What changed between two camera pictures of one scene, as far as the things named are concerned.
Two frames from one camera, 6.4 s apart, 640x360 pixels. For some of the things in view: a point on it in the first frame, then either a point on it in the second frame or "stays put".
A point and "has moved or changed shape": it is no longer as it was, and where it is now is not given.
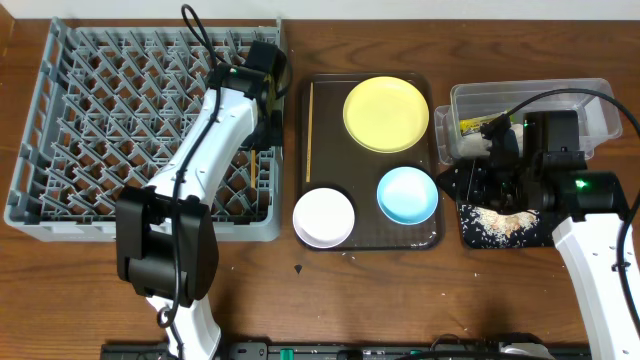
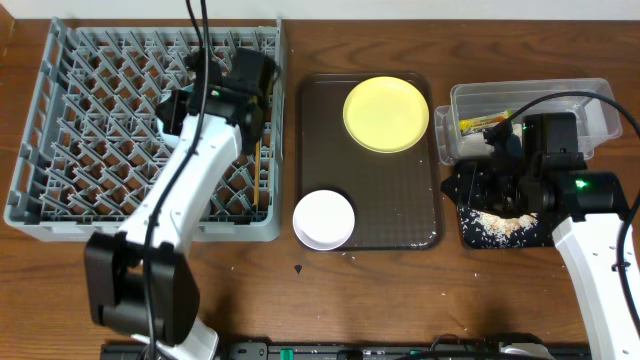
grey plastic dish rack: x=107 y=99 stays put
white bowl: x=323 y=218 stays put
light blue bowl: x=407 y=196 -> x=171 y=139
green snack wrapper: x=471 y=125 stays put
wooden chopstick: x=253 y=169 has moved or changed shape
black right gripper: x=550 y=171 stays put
